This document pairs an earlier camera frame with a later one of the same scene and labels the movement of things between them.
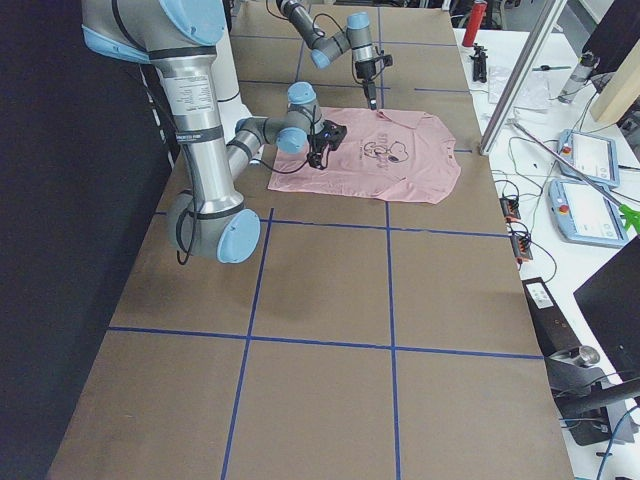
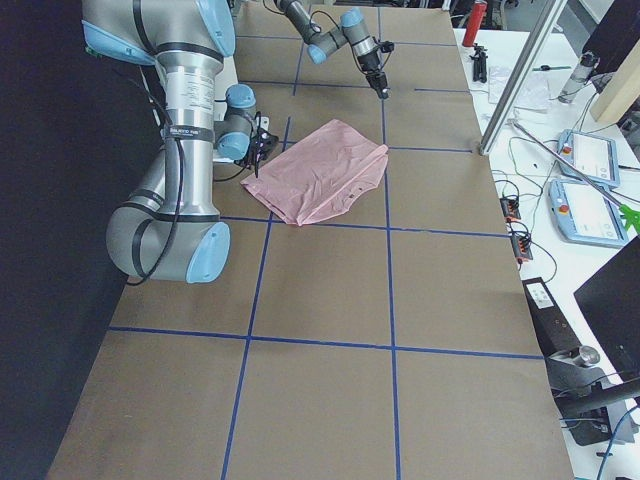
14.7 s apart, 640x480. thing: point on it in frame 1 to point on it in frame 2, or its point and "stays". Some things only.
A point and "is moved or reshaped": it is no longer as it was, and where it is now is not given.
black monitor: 610,300 stays
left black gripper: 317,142 to 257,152
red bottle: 477,13 stays
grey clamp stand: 591,414 stays
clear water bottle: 578,79 stays
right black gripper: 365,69 to 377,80
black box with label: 553,330 stays
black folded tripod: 479,64 stays
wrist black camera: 387,59 to 386,46
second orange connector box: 521,246 stays
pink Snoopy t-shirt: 402,153 is moved or reshaped
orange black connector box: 510,209 stays
